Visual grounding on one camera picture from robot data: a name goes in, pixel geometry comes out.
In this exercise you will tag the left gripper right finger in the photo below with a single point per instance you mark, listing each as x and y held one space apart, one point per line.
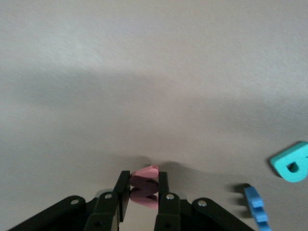
163 187

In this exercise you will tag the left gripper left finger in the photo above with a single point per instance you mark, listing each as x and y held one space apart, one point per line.
120 192

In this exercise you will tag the pink foam letter w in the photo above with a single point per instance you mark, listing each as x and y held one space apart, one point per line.
144 173

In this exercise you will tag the light blue foam letter m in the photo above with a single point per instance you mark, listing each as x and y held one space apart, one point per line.
257 209

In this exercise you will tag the teal foam letter R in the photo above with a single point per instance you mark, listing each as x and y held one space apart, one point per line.
279 163

